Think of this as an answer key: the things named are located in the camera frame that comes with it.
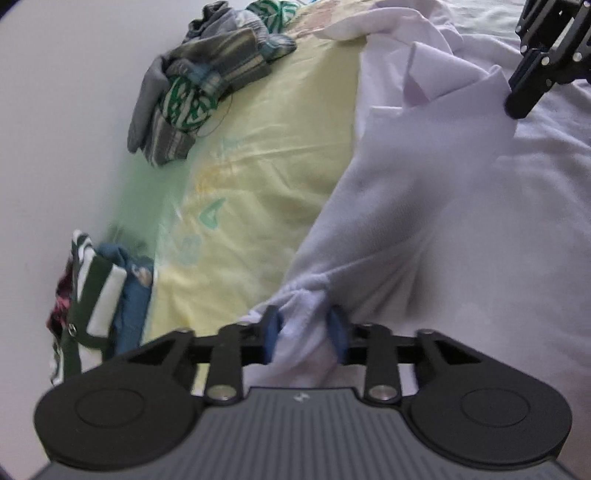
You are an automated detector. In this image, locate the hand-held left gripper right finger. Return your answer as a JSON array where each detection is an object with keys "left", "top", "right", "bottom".
[{"left": 325, "top": 305, "right": 483, "bottom": 406}]

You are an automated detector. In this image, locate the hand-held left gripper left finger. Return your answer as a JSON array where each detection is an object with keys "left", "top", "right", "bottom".
[{"left": 127, "top": 305, "right": 283, "bottom": 404}]

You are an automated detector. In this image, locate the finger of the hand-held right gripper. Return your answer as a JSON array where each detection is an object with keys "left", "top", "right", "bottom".
[
  {"left": 515, "top": 0, "right": 583, "bottom": 54},
  {"left": 505, "top": 46, "right": 591, "bottom": 120}
]

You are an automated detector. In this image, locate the white coat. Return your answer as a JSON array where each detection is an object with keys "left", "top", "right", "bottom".
[{"left": 238, "top": 0, "right": 591, "bottom": 398}]

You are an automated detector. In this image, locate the stack of folded clothes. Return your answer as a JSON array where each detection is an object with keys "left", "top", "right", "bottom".
[{"left": 48, "top": 231, "right": 127, "bottom": 386}]

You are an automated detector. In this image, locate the pile of unfolded clothes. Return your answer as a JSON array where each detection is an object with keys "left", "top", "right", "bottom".
[
  {"left": 148, "top": 9, "right": 296, "bottom": 167},
  {"left": 159, "top": 0, "right": 301, "bottom": 134}
]

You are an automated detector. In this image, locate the blue folded garment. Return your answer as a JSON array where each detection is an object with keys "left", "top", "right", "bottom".
[{"left": 95, "top": 244, "right": 155, "bottom": 361}]

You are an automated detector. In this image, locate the yellow green printed bed sheet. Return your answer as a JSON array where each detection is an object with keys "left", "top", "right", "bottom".
[{"left": 108, "top": 0, "right": 522, "bottom": 393}]

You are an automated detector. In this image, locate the dark red patterned garment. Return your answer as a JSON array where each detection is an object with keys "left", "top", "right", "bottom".
[{"left": 46, "top": 258, "right": 77, "bottom": 342}]

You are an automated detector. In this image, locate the plain grey garment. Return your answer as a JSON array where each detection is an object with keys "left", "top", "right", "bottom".
[{"left": 127, "top": 1, "right": 241, "bottom": 155}]

